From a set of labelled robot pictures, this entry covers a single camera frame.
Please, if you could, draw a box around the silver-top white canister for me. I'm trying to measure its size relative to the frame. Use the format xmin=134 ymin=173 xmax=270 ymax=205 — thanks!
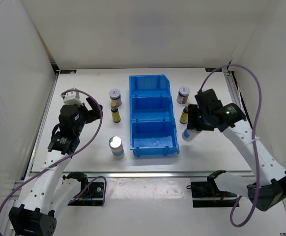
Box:
xmin=182 ymin=129 xmax=201 ymax=142
xmin=109 ymin=136 xmax=124 ymax=159

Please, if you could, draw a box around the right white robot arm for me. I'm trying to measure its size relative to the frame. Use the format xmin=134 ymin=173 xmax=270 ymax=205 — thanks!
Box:
xmin=183 ymin=89 xmax=286 ymax=211

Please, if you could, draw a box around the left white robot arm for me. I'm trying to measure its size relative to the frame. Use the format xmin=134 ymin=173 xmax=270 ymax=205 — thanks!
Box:
xmin=8 ymin=94 xmax=103 ymax=236

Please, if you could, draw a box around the right small yellow-label bottle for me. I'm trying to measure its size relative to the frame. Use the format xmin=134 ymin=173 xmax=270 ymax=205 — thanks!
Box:
xmin=179 ymin=105 xmax=188 ymax=124

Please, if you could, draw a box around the small yellow-label bottle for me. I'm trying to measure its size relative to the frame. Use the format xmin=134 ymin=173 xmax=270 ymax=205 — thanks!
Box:
xmin=179 ymin=105 xmax=188 ymax=124
xmin=111 ymin=102 xmax=121 ymax=123

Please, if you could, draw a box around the left small yellow-label bottle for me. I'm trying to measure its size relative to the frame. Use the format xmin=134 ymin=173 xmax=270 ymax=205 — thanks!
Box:
xmin=111 ymin=102 xmax=121 ymax=123

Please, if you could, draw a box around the left white-lid spice jar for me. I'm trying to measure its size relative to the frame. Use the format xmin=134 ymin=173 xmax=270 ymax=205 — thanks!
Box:
xmin=109 ymin=88 xmax=122 ymax=107

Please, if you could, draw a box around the white-lid spice jar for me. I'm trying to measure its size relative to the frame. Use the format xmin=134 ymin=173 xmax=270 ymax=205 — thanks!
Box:
xmin=176 ymin=86 xmax=190 ymax=104
xmin=109 ymin=88 xmax=122 ymax=107

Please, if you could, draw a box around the right white-lid spice jar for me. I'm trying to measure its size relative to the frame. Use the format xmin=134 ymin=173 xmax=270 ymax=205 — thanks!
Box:
xmin=176 ymin=86 xmax=190 ymax=104

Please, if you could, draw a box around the blue three-compartment plastic bin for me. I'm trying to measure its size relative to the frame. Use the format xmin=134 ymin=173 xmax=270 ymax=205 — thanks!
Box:
xmin=129 ymin=75 xmax=179 ymax=157

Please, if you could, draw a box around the right black corner label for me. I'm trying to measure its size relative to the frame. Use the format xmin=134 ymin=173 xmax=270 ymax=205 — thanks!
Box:
xmin=205 ymin=68 xmax=222 ymax=72

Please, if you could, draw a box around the black corner label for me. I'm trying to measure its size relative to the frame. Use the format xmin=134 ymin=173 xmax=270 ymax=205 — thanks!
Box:
xmin=60 ymin=70 xmax=77 ymax=74
xmin=205 ymin=68 xmax=222 ymax=72

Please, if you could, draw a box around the left black corner label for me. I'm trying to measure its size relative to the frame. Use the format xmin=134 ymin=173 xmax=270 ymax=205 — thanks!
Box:
xmin=60 ymin=70 xmax=77 ymax=74

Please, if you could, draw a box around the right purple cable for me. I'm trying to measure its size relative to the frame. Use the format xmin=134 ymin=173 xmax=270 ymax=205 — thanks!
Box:
xmin=200 ymin=64 xmax=264 ymax=227

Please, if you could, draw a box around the purple cable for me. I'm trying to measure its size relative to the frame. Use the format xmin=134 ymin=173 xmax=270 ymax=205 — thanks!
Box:
xmin=0 ymin=89 xmax=107 ymax=236
xmin=200 ymin=64 xmax=264 ymax=227

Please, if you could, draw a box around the left aluminium rail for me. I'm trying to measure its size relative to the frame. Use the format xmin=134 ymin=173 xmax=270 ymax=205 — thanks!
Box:
xmin=21 ymin=71 xmax=59 ymax=180

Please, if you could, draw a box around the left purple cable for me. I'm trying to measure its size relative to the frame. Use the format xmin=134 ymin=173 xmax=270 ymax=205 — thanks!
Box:
xmin=0 ymin=89 xmax=107 ymax=236

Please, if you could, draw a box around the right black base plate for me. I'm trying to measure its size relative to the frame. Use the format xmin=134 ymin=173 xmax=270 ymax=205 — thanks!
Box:
xmin=186 ymin=181 xmax=238 ymax=208

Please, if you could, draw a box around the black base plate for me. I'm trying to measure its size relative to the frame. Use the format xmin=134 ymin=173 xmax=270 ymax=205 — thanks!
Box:
xmin=68 ymin=177 xmax=107 ymax=207
xmin=186 ymin=181 xmax=238 ymax=208

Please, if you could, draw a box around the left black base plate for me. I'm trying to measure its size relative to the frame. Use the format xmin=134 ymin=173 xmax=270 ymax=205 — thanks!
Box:
xmin=68 ymin=177 xmax=107 ymax=207

